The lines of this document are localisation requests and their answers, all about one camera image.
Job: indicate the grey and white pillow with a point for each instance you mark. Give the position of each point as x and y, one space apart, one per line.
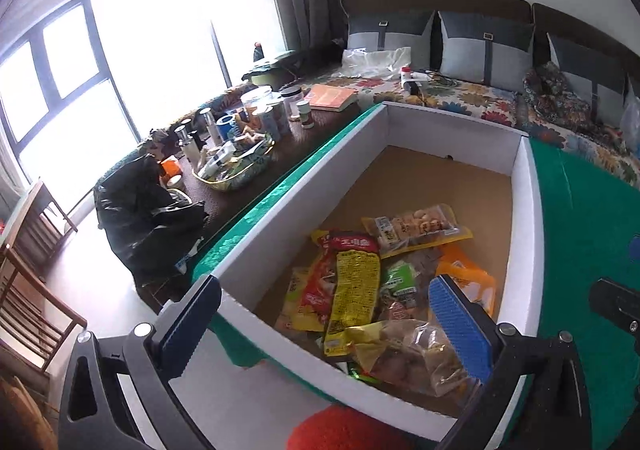
387 37
485 50
585 75

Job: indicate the white power strip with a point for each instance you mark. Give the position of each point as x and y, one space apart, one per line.
415 77

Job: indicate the red and yellow packet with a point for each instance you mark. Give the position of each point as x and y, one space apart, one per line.
317 282

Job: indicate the black framed window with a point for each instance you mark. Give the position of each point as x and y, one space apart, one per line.
100 50

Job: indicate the clear packet of brown balls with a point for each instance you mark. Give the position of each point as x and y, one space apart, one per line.
415 352

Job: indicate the green label snack packet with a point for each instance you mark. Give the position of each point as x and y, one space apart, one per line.
400 280

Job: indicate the small white bottle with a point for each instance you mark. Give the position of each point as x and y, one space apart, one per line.
303 114

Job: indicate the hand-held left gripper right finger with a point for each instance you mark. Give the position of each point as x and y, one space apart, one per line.
460 325

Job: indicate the white cardboard box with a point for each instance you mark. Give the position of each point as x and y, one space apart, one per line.
300 215

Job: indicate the orange container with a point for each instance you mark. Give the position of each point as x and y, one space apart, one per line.
170 167

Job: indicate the folded floral quilt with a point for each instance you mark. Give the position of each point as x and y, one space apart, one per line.
560 100

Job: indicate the yellow snack packet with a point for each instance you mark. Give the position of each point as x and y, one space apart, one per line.
352 300

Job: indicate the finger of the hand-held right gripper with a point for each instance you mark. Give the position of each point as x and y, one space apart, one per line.
635 249

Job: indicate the silver bottle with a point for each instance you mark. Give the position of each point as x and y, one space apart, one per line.
185 145
207 122

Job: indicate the clear jar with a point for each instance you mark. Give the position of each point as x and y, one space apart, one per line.
257 102

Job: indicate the wooden chair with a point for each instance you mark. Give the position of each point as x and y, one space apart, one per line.
30 310
37 225

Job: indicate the dark red snack packet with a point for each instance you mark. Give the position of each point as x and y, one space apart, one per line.
350 241

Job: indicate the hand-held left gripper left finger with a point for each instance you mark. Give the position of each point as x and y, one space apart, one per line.
190 325

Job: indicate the flat clear plastic bag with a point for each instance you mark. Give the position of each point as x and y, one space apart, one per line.
375 61

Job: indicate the orange book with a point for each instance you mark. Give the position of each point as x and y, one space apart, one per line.
330 97

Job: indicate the black plastic bag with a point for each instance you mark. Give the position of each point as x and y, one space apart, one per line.
145 215

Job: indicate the dark wooden side table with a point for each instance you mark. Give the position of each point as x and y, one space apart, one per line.
280 150

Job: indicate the patterned basket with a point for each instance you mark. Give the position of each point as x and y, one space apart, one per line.
235 170

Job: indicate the black lid jar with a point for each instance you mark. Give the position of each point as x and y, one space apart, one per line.
291 102

